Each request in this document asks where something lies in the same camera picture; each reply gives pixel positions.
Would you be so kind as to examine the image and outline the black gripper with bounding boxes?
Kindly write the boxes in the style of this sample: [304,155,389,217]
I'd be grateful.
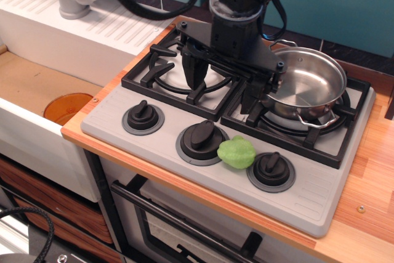
[177,10,284,114]

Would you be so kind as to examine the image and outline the green toy cauliflower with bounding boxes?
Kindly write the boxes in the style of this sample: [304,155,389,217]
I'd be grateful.
[217,135,256,169]

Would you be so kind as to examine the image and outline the stainless steel pot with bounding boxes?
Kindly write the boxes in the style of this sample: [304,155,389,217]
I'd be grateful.
[260,40,347,129]

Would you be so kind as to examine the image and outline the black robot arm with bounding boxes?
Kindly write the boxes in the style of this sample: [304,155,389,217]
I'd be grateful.
[177,0,287,114]

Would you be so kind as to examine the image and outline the black middle stove knob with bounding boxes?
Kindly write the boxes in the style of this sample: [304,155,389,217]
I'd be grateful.
[175,120,230,166]

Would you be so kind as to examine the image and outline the black stove knob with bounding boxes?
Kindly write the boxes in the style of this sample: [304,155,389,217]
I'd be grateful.
[175,120,230,166]
[121,100,165,136]
[246,152,296,193]

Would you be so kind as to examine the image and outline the black left stove knob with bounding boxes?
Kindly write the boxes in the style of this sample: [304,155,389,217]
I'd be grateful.
[121,100,165,136]

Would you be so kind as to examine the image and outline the black right stove knob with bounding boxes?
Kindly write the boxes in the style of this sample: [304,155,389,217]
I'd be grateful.
[246,152,296,193]

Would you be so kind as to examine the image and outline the grey toy stove top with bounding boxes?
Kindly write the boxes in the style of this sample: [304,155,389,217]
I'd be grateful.
[80,30,377,239]

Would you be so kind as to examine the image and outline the white left burner disc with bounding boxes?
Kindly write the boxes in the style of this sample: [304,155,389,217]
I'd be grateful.
[154,43,228,91]

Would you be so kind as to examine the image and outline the black left burner grate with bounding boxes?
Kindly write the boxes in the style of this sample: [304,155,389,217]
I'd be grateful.
[121,28,241,121]

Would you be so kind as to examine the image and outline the black burner grate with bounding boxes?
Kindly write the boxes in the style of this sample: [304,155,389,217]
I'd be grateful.
[121,28,241,121]
[220,78,376,169]

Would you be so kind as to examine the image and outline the black right burner grate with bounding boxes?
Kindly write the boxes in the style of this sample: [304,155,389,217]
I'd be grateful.
[220,78,376,169]

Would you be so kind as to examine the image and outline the toy oven door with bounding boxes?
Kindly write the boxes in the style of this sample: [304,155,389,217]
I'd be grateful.
[101,159,319,262]

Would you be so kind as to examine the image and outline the orange plastic plate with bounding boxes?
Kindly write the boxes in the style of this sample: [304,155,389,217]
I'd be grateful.
[43,93,93,126]

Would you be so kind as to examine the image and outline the white toy sink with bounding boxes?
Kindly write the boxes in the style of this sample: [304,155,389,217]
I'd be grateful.
[1,0,169,202]

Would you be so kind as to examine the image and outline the wooden drawer fronts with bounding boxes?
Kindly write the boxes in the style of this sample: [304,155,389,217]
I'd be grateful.
[1,155,122,262]

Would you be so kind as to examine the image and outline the black oven door handle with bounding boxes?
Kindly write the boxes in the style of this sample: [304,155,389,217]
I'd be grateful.
[110,174,262,262]

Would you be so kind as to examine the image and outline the black braided foreground cable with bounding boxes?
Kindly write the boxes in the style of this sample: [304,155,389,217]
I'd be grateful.
[0,207,55,263]

